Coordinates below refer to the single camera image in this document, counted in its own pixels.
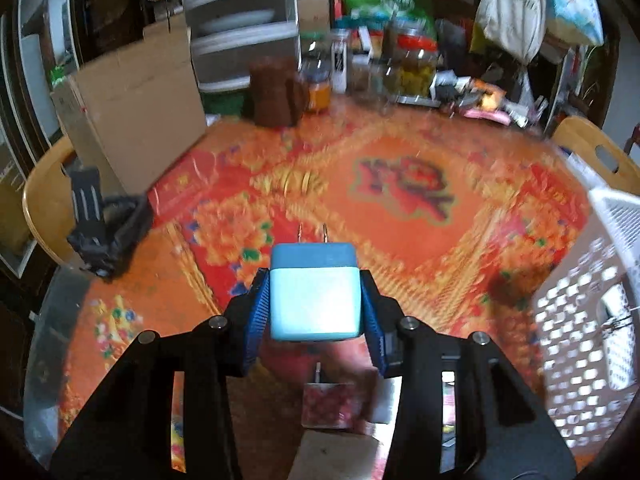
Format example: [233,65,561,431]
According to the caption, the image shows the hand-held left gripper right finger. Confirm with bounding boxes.
[359,269,577,480]

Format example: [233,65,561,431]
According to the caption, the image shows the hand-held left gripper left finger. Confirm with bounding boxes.
[50,267,273,480]

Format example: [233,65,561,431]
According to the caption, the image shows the light blue charger plug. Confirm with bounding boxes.
[269,223,362,342]

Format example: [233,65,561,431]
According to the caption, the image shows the white perforated plastic basket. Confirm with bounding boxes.
[532,187,640,453]

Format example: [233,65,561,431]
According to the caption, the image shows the brown ribbed container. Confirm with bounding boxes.
[248,57,310,128]

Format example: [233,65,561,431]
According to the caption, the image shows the large cardboard box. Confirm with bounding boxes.
[50,25,208,196]

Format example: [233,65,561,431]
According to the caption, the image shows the orange jar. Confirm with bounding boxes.
[302,60,333,113]

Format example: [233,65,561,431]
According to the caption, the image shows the pink paper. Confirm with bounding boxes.
[462,107,511,126]

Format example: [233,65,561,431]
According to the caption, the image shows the glass jar with red lid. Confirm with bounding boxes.
[382,20,441,101]

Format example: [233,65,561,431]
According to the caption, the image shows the glass jar with striped label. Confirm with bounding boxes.
[330,30,351,93]

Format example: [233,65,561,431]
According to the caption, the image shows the white plastic drawer unit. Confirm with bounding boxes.
[179,0,301,93]

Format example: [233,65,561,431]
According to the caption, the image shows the small cardboard box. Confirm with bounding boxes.
[297,0,332,36]

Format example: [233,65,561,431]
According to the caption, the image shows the beige tote bag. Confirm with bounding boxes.
[472,0,548,66]

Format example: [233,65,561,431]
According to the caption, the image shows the light blue patterned bag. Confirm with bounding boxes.
[542,0,606,46]

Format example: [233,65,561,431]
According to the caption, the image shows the wooden chair with handle hole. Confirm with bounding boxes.
[550,116,640,196]

